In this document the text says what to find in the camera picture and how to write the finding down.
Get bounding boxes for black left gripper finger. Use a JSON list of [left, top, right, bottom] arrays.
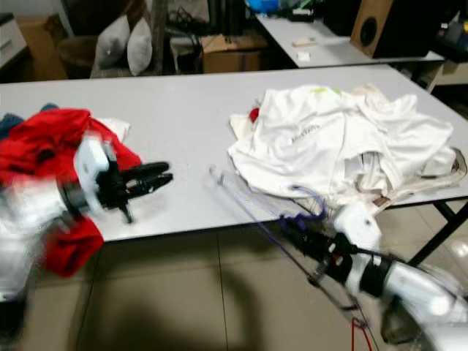
[[132, 174, 174, 198], [126, 162, 171, 182]]

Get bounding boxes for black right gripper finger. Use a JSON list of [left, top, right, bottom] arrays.
[[279, 217, 330, 249], [292, 240, 336, 270]]

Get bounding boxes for purple clothes hanger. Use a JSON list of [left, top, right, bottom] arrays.
[[208, 165, 366, 315]]

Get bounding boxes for small white cloth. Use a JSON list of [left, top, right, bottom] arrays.
[[95, 116, 132, 141]]

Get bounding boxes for red garment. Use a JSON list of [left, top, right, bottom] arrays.
[[0, 108, 143, 277]]

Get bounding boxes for black table leg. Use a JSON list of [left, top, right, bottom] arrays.
[[408, 197, 468, 265]]

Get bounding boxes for grey pillow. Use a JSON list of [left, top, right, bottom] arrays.
[[95, 15, 132, 72], [126, 16, 154, 77]]

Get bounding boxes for blue denim jeans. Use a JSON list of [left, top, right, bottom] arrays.
[[0, 102, 59, 140]]

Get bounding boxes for brown wicker basket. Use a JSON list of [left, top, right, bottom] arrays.
[[57, 35, 99, 78]]

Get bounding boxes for open flat cardboard box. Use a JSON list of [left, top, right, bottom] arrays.
[[201, 34, 270, 74]]

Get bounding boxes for cream garment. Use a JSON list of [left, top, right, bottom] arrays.
[[355, 82, 403, 103]]

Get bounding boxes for white drawer cabinet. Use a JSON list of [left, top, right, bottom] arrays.
[[0, 18, 30, 70]]

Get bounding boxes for blue container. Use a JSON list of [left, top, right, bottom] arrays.
[[245, 0, 279, 13]]

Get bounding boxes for wooden loudspeaker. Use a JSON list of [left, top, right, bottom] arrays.
[[350, 0, 447, 59]]

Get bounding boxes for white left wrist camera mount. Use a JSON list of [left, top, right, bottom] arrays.
[[73, 135, 118, 216]]

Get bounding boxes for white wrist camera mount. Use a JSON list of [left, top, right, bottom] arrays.
[[73, 135, 118, 216], [333, 201, 385, 253]]

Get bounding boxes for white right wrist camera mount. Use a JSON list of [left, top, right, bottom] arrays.
[[333, 201, 385, 253]]

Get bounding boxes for red wire hanger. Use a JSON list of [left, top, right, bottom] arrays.
[[350, 317, 375, 351]]

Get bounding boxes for wooden post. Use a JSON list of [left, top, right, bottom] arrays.
[[152, 0, 169, 74]]

